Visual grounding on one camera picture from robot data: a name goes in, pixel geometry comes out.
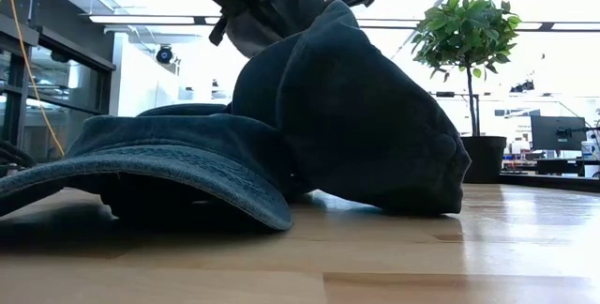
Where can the denim blue cap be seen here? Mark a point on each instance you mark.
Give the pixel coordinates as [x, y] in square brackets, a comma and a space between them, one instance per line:
[187, 163]

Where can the round black ceiling camera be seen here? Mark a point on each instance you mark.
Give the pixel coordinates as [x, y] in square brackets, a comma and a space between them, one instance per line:
[164, 55]

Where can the long ceiling light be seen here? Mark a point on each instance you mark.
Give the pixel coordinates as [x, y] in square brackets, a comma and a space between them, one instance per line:
[572, 26]
[140, 19]

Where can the black framed glass partition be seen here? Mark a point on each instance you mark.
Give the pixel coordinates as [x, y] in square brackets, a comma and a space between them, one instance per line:
[61, 50]

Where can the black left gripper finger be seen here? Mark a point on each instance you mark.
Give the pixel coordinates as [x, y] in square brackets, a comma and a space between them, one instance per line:
[218, 32]

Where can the green potted plant black pot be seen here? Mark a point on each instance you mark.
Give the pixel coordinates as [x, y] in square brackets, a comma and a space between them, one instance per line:
[464, 32]

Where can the light gray cap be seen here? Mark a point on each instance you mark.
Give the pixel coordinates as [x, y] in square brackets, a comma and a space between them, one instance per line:
[281, 13]

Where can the dark navy cap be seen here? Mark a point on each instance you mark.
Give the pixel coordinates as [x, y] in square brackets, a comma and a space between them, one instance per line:
[351, 130]

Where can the black computer monitor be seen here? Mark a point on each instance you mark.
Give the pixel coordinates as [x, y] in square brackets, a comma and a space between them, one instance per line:
[558, 132]

